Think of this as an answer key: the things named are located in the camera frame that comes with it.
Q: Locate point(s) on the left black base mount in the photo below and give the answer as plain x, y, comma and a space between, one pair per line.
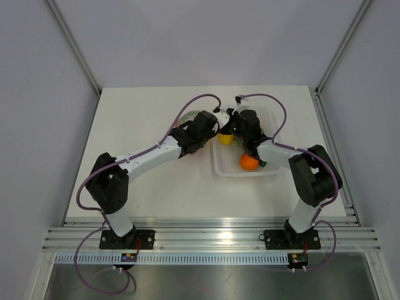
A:
141, 239

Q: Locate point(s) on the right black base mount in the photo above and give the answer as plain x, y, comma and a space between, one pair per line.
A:
279, 239

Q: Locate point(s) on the orange tangerine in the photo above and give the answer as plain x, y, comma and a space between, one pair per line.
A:
248, 163

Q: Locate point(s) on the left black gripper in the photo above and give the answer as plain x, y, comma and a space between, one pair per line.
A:
212, 132

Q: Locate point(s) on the clear zip top bag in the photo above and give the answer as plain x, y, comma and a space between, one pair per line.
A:
188, 116

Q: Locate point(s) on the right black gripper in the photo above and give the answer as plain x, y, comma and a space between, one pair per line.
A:
238, 115

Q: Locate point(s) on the right aluminium frame post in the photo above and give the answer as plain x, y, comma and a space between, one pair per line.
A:
348, 37

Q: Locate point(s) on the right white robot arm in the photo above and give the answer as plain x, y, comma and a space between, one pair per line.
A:
315, 177

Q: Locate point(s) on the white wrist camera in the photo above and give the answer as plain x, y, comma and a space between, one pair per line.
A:
222, 117
239, 99

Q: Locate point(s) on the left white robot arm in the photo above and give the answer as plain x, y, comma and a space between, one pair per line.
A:
109, 180

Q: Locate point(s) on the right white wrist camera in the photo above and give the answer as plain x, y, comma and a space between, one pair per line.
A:
239, 99

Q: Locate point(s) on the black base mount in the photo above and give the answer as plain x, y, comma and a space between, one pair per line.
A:
279, 239
141, 239

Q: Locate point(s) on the left aluminium frame post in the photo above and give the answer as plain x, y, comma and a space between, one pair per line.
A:
67, 34

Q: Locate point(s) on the aluminium frame post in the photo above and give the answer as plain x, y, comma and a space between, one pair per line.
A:
67, 34
348, 37

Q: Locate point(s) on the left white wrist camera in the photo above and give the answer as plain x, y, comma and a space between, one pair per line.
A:
222, 117

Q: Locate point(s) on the white slotted cable duct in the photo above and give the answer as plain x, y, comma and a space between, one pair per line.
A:
148, 258

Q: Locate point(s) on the aluminium mounting rail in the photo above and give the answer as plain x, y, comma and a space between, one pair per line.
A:
216, 234

